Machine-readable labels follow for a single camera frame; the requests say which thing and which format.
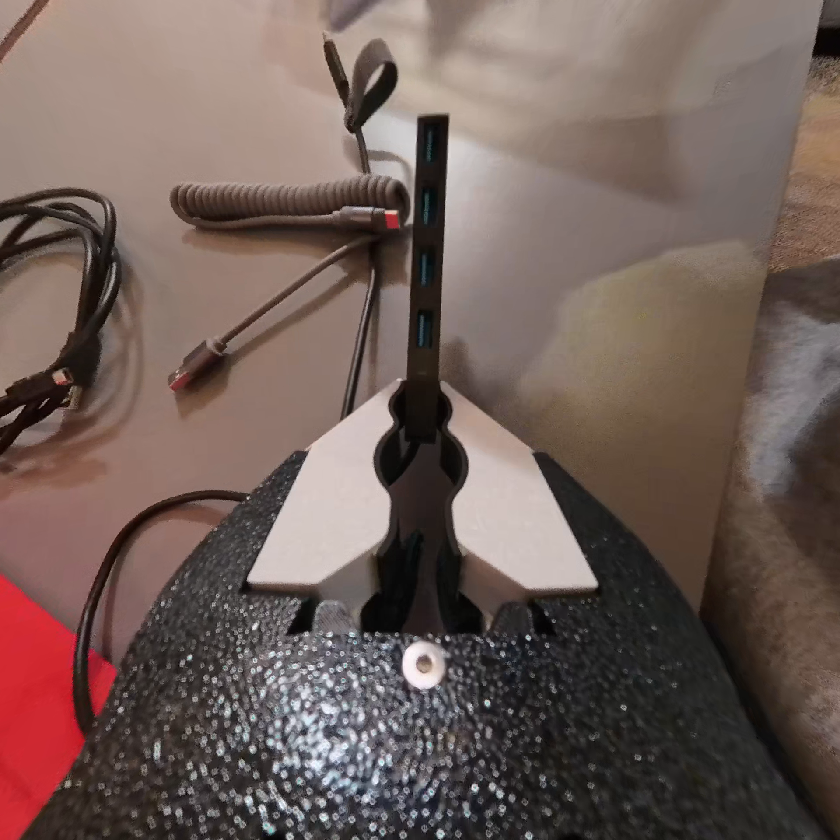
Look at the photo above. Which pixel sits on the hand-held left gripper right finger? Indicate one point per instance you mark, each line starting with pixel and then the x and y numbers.
pixel 525 518

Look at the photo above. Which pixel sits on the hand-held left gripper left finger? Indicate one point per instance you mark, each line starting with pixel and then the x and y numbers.
pixel 315 518

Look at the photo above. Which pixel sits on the black usb hub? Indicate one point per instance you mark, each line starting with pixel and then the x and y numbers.
pixel 426 358

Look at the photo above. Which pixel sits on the grey printed sweatshirt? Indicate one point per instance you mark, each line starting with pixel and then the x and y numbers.
pixel 787 426

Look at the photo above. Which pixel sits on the red sheet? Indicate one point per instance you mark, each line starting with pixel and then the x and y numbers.
pixel 39 689

